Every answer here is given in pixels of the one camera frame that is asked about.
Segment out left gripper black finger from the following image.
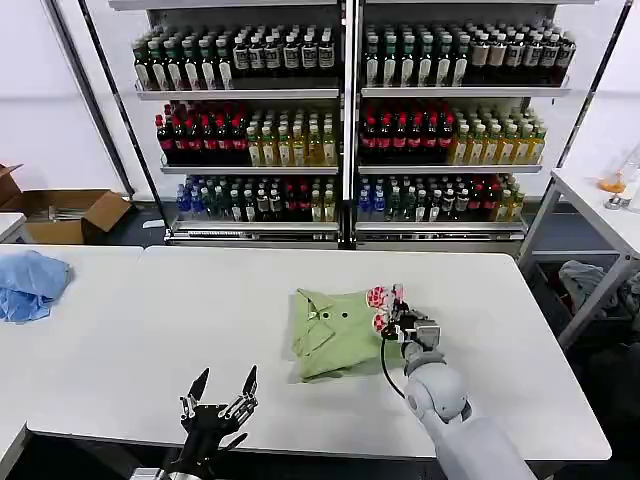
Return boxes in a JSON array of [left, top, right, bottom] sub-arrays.
[[223, 364, 260, 420], [179, 368, 210, 419]]

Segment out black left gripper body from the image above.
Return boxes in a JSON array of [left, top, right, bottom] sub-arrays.
[[169, 404, 247, 472]]

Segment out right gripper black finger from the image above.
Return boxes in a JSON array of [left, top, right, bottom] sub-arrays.
[[366, 283, 407, 308], [371, 309, 402, 342]]

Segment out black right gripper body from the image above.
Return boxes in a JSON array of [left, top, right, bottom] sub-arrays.
[[388, 298, 420, 344]]

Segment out green polo shirt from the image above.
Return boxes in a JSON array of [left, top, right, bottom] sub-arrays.
[[289, 286, 417, 385]]

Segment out black storage bin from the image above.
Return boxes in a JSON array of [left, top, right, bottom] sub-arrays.
[[522, 258, 640, 351]]

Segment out grey crumpled cloth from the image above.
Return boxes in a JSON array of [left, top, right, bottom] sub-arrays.
[[557, 259, 624, 321]]

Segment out metal shelf with bottles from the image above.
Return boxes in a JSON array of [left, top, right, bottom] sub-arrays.
[[349, 0, 580, 251], [108, 0, 351, 251]]

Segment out crumpled blue cloth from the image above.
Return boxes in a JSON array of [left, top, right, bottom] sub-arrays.
[[0, 249, 73, 325]]

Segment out white side table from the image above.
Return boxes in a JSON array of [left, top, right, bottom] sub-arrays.
[[515, 168, 640, 351]]

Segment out open brown cardboard box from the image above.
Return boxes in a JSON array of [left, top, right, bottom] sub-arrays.
[[0, 188, 133, 246]]

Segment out orange plastic item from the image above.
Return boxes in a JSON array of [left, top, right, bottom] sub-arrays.
[[597, 168, 627, 194]]

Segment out small white table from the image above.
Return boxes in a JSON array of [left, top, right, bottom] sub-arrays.
[[0, 211, 27, 245]]

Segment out clear plastic container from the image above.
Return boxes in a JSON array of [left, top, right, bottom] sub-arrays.
[[622, 147, 640, 214]]

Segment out brown cardboard flap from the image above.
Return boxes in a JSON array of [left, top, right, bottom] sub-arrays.
[[0, 162, 25, 207]]

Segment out black diagonal pole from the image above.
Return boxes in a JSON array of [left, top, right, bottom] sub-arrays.
[[553, 0, 636, 172], [77, 0, 175, 239], [47, 0, 136, 198]]

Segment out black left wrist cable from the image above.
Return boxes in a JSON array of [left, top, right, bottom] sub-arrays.
[[215, 431, 250, 452]]

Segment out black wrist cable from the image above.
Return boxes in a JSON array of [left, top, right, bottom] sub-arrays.
[[378, 337, 409, 400], [215, 431, 250, 452]]

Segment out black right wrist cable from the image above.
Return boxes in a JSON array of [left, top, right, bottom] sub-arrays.
[[378, 337, 409, 400]]

